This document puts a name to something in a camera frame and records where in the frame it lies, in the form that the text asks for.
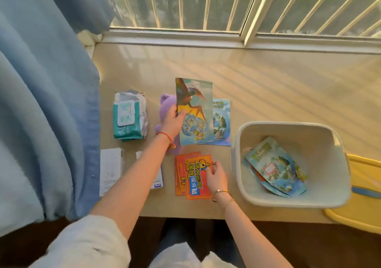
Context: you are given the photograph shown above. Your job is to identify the person's dark trousers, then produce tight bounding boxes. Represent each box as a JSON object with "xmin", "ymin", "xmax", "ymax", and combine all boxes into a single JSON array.
[{"xmin": 153, "ymin": 217, "xmax": 246, "ymax": 268}]

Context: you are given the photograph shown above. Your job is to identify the flying dinosaur picture card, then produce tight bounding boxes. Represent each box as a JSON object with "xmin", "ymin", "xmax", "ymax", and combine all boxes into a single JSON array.
[{"xmin": 175, "ymin": 78, "xmax": 214, "ymax": 146}]

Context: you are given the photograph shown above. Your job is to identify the teal wet wipes packet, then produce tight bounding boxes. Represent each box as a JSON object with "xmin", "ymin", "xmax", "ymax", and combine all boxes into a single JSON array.
[{"xmin": 113, "ymin": 91, "xmax": 149, "ymax": 142}]

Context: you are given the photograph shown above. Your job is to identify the gold bangle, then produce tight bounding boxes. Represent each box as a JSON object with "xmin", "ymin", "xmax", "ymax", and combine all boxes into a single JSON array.
[{"xmin": 210, "ymin": 189, "xmax": 231, "ymax": 203}]

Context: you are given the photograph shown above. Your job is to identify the orange cartoon card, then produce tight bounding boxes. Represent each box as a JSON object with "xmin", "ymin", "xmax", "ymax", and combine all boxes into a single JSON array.
[{"xmin": 185, "ymin": 155, "xmax": 214, "ymax": 200}]

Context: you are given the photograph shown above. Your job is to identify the white plastic bin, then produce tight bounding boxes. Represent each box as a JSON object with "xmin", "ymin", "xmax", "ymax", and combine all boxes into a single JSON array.
[{"xmin": 231, "ymin": 121, "xmax": 352, "ymax": 209}]

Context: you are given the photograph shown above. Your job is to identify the white garment hem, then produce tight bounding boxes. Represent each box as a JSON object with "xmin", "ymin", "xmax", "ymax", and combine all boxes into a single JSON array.
[{"xmin": 148, "ymin": 242, "xmax": 239, "ymax": 268}]

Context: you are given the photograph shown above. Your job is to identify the blue curtain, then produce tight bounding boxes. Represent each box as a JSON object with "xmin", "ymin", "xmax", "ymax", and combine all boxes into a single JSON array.
[{"xmin": 0, "ymin": 0, "xmax": 115, "ymax": 237}]

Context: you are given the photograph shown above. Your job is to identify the purple plush toy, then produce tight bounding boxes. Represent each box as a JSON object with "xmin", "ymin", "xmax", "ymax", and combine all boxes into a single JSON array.
[{"xmin": 155, "ymin": 94, "xmax": 183, "ymax": 155}]

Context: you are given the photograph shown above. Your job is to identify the person's right forearm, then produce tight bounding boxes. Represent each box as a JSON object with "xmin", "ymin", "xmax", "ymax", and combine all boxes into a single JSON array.
[{"xmin": 215, "ymin": 192, "xmax": 293, "ymax": 268}]

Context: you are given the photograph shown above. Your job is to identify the blue strap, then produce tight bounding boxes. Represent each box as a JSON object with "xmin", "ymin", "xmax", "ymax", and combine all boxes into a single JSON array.
[{"xmin": 351, "ymin": 186, "xmax": 381, "ymax": 200}]

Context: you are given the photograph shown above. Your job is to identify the blue globe picture card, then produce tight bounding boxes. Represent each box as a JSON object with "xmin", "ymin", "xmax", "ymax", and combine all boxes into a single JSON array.
[{"xmin": 212, "ymin": 98, "xmax": 231, "ymax": 146}]

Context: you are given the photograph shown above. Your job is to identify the person's left hand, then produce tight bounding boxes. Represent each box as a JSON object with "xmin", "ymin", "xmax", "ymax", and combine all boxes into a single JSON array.
[{"xmin": 157, "ymin": 104, "xmax": 187, "ymax": 142}]

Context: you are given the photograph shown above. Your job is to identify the person's right hand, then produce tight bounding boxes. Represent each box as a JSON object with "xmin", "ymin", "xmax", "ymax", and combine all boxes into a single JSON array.
[{"xmin": 205, "ymin": 161, "xmax": 229, "ymax": 193}]

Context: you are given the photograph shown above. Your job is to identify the yellow plastic tray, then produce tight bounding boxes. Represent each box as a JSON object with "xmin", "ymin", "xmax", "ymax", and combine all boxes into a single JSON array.
[{"xmin": 324, "ymin": 154, "xmax": 381, "ymax": 235}]

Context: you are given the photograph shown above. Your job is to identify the red string bracelet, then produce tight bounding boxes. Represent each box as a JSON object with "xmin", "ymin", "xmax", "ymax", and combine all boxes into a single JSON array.
[{"xmin": 156, "ymin": 132, "xmax": 177, "ymax": 149}]

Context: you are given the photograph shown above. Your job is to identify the window frame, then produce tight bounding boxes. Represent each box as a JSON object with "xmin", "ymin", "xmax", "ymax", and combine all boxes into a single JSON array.
[{"xmin": 101, "ymin": 0, "xmax": 381, "ymax": 55}]

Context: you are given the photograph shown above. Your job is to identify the large blue island packet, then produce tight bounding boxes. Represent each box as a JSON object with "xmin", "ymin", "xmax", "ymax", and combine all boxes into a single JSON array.
[{"xmin": 245, "ymin": 136, "xmax": 307, "ymax": 196}]

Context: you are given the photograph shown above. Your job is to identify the white cardboard box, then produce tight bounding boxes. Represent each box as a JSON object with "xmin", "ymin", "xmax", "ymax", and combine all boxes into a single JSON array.
[{"xmin": 99, "ymin": 148, "xmax": 126, "ymax": 197}]

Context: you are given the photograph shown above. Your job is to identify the white sleeve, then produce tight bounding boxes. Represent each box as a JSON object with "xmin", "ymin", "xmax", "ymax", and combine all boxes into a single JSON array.
[{"xmin": 28, "ymin": 215, "xmax": 132, "ymax": 268}]

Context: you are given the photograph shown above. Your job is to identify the plain orange card pile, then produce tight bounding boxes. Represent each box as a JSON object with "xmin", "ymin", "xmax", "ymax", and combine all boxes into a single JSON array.
[{"xmin": 175, "ymin": 152, "xmax": 202, "ymax": 196}]

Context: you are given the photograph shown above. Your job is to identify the window railing bars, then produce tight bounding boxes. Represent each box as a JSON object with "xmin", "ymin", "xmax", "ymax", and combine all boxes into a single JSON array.
[{"xmin": 89, "ymin": 0, "xmax": 381, "ymax": 38}]

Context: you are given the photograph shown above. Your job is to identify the blue packet with orange edge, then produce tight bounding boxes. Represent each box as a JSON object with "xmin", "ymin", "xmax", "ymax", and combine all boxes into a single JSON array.
[{"xmin": 242, "ymin": 158, "xmax": 292, "ymax": 199}]

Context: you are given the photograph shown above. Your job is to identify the person's left forearm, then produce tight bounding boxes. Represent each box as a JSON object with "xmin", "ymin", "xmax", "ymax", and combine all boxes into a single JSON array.
[{"xmin": 90, "ymin": 134, "xmax": 171, "ymax": 240}]

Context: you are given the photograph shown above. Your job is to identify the white and blue box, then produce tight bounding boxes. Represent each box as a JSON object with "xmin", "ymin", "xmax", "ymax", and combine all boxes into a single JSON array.
[{"xmin": 136, "ymin": 151, "xmax": 164, "ymax": 190}]

